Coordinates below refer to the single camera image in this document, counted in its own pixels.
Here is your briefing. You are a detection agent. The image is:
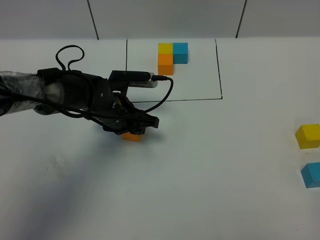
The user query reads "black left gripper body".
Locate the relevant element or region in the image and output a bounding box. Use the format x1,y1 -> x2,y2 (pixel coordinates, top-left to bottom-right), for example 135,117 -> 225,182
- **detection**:
86,78 -> 159,135

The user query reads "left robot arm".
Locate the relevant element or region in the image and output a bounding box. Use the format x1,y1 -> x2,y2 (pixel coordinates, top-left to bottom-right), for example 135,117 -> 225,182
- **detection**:
0,68 -> 159,135

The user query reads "template orange cube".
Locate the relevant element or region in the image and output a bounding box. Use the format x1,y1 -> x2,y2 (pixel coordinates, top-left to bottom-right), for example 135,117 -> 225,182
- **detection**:
157,53 -> 174,76

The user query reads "template yellow cube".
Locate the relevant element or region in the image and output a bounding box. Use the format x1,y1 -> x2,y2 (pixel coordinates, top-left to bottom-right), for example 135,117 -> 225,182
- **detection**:
158,43 -> 173,54

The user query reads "template blue cube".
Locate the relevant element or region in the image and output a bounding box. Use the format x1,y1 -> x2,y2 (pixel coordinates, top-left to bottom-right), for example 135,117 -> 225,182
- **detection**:
173,42 -> 189,64

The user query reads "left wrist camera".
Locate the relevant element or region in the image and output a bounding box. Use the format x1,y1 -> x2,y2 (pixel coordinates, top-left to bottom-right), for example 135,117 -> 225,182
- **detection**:
108,70 -> 158,90

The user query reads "black left camera cable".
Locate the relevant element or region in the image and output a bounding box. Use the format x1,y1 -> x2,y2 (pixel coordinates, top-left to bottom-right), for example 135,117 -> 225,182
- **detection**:
0,44 -> 174,120

